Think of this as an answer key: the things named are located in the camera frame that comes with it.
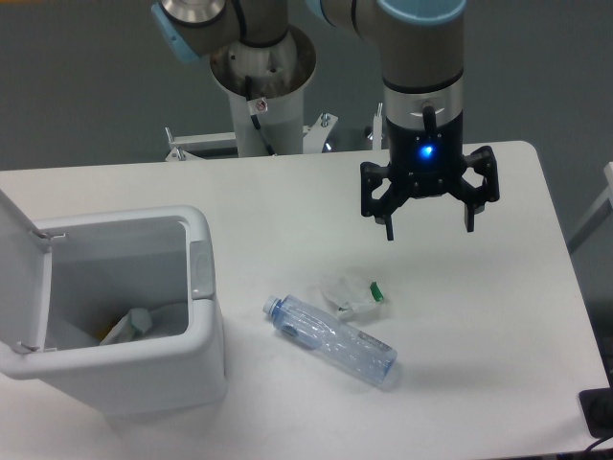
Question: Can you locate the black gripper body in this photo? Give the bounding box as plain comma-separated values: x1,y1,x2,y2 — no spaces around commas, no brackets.
386,112,465,198

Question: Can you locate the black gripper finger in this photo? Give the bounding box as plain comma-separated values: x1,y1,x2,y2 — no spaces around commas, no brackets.
447,145,501,234
358,161,408,242

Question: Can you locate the clear plastic wrapper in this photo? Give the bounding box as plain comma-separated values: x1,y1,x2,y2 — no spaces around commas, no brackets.
318,275,385,321

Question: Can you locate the clear plastic water bottle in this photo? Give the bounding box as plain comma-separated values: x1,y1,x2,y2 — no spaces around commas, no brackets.
262,295,397,385

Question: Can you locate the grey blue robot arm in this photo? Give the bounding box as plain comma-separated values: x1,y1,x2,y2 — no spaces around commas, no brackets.
151,1,499,230

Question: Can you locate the trash inside the bin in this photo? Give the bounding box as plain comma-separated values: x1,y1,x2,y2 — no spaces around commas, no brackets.
100,308,153,346

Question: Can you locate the white plastic trash can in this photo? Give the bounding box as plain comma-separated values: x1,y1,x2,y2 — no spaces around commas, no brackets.
1,196,226,415

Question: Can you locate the black device at edge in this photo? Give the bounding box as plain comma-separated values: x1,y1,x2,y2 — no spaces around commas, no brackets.
579,387,612,438

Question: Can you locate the white table leg bracket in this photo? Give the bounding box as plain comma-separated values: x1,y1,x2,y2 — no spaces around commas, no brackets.
566,162,612,254

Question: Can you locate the black cable on pedestal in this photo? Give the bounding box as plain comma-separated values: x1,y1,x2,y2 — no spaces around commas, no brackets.
244,75,278,157

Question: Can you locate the white metal base frame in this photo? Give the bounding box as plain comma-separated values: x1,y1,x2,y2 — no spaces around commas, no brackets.
163,102,390,162

